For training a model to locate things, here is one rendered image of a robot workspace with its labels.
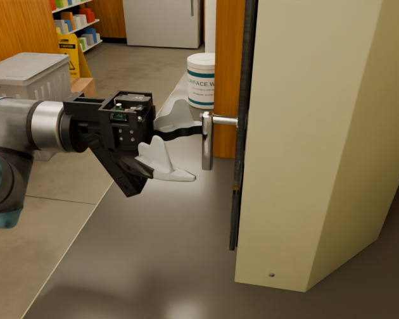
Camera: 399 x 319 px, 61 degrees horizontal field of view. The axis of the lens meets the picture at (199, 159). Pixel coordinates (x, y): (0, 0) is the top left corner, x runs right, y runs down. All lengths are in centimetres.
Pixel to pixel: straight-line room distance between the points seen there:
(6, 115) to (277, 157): 38
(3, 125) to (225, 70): 45
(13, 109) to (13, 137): 4
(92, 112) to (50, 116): 6
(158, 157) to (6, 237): 186
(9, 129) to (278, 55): 38
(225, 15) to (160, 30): 485
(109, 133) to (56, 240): 166
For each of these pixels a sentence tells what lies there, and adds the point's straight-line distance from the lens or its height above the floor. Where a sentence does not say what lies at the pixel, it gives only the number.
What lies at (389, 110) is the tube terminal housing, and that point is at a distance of 48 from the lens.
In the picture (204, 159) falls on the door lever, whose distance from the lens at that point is 48.
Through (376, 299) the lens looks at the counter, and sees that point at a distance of 62.
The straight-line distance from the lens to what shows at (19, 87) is 257.
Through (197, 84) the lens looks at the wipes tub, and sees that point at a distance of 109.
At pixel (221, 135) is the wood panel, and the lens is 83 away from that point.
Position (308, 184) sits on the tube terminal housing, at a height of 115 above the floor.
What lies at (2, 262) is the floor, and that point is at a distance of 210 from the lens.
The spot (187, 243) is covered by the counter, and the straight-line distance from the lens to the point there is 63.
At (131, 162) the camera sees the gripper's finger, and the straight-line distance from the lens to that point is 46.
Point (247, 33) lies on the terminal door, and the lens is 37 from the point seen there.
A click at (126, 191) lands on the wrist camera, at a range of 54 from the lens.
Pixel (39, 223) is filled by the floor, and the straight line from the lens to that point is 225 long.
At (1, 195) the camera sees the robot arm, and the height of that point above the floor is 114.
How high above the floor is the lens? 140
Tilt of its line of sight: 33 degrees down
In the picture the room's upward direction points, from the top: straight up
